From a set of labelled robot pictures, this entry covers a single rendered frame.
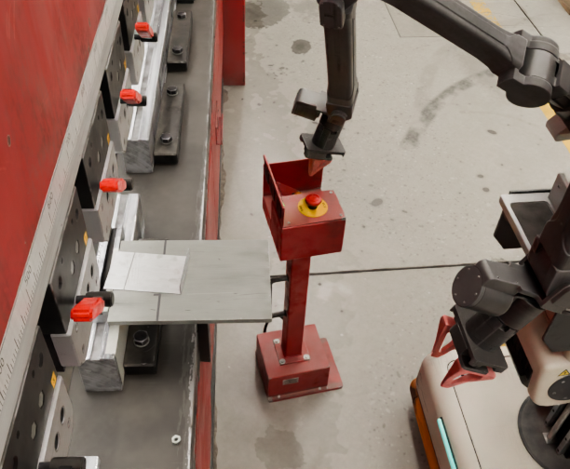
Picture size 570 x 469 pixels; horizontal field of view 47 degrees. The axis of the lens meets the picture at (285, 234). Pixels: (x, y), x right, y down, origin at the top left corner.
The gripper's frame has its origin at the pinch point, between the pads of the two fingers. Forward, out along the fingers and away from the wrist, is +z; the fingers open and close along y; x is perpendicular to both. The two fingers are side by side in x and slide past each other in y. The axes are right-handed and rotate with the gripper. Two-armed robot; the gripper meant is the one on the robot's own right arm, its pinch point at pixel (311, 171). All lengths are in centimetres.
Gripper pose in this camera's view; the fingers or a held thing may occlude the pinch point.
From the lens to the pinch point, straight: 164.0
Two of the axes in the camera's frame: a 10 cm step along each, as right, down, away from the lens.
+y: -9.3, -0.4, -3.8
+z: -2.9, 7.1, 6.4
